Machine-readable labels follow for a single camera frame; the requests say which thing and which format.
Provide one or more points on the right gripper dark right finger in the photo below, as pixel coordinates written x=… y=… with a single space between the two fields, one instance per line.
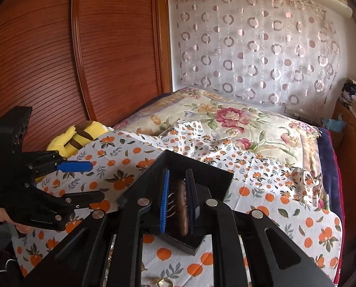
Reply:
x=192 y=200

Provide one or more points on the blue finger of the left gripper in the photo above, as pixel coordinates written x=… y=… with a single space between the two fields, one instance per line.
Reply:
x=74 y=166

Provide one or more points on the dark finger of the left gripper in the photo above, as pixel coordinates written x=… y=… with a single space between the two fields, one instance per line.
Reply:
x=82 y=200

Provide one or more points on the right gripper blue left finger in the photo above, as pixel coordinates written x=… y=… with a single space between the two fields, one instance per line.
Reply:
x=164 y=200

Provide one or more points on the brown wooden bangle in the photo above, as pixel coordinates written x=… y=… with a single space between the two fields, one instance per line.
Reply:
x=182 y=210

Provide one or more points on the black square jewelry box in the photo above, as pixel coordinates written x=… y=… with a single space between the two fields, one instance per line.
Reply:
x=210 y=181

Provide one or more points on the person's left hand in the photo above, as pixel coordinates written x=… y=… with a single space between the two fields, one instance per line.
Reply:
x=4 y=217

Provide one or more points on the yellow plush toy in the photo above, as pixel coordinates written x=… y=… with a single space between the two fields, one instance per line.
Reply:
x=77 y=137

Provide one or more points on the orange print bed sheet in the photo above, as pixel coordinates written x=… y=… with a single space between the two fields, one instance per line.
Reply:
x=241 y=179

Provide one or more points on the floral quilt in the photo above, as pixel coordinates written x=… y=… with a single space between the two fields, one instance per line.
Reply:
x=263 y=132

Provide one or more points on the wooden sliding wardrobe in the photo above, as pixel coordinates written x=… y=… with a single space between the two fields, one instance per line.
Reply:
x=77 y=60

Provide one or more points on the dark blue blanket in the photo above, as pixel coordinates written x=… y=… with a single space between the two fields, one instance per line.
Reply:
x=330 y=172

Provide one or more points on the teal cloth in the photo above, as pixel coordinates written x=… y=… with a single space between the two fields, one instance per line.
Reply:
x=334 y=125

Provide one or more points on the wooden window side cabinet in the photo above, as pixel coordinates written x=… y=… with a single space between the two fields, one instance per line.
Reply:
x=346 y=155

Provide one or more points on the circle pattern sheer curtain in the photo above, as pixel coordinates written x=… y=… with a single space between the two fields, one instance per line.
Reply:
x=281 y=53

